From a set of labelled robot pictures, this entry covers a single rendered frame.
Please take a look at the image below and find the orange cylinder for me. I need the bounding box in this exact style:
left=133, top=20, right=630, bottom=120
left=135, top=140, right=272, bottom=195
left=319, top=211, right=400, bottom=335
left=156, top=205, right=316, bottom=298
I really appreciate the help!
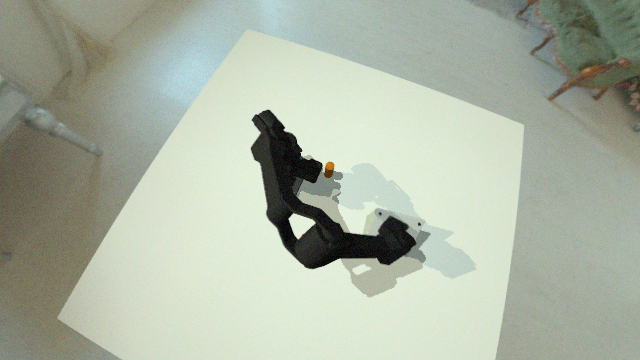
left=324, top=162, right=335, bottom=178

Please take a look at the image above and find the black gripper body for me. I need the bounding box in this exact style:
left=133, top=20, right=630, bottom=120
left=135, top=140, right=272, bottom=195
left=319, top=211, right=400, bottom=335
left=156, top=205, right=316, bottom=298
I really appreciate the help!
left=284, top=153, right=323, bottom=183

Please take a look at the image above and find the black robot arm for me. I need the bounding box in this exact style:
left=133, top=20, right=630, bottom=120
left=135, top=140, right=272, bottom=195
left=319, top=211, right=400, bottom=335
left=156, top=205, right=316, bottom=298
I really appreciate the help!
left=251, top=110, right=417, bottom=269

